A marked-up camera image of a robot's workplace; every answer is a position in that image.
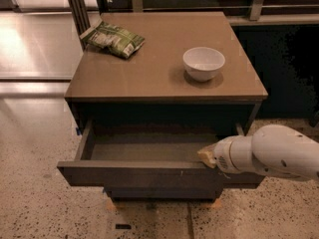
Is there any dark brown bottom drawer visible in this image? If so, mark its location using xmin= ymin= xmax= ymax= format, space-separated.
xmin=104 ymin=187 xmax=222 ymax=200

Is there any white ceramic bowl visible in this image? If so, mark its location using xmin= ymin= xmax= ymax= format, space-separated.
xmin=182 ymin=47 xmax=225 ymax=82

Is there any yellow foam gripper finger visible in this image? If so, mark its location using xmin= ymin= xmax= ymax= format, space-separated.
xmin=197 ymin=144 xmax=216 ymax=168

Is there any brown drawer cabinet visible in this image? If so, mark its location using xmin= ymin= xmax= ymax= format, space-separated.
xmin=64 ymin=11 xmax=269 ymax=204

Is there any blue tape piece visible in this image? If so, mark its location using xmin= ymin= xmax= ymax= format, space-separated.
xmin=76 ymin=127 xmax=81 ymax=135

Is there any green snack bag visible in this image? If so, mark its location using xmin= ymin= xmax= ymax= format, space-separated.
xmin=80 ymin=18 xmax=145 ymax=59

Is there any dark brown top drawer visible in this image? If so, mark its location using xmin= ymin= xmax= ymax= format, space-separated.
xmin=57 ymin=120 xmax=263 ymax=191

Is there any black floor tape mark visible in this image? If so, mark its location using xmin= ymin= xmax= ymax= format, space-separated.
xmin=116 ymin=224 xmax=132 ymax=230

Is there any dark brown drawer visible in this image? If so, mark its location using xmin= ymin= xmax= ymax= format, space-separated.
xmin=104 ymin=187 xmax=222 ymax=200
xmin=57 ymin=120 xmax=263 ymax=191

